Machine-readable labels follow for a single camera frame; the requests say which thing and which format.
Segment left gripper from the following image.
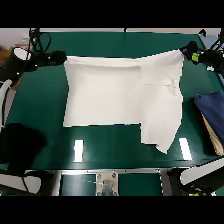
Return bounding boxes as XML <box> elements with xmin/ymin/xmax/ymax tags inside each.
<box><xmin>39</xmin><ymin>49</ymin><xmax>68</xmax><ymax>68</ymax></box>

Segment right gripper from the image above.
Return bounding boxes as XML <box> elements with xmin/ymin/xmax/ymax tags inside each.
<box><xmin>179</xmin><ymin>40</ymin><xmax>202</xmax><ymax>65</ymax></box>

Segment white shirt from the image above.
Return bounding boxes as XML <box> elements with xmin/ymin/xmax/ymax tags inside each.
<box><xmin>62</xmin><ymin>48</ymin><xmax>185</xmax><ymax>155</ymax></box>

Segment light blue garment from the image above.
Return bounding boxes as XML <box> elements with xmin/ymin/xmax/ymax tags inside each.
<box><xmin>199</xmin><ymin>33</ymin><xmax>224</xmax><ymax>86</ymax></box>

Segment navy blue garment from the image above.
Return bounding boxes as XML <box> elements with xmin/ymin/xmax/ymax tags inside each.
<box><xmin>192</xmin><ymin>92</ymin><xmax>224</xmax><ymax>145</ymax></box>

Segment beige garment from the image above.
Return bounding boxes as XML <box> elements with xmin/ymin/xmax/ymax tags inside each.
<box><xmin>201</xmin><ymin>113</ymin><xmax>224</xmax><ymax>157</ymax></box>

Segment silver frame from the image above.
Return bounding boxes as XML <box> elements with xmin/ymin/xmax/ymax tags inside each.
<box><xmin>24</xmin><ymin>166</ymin><xmax>224</xmax><ymax>197</ymax></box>

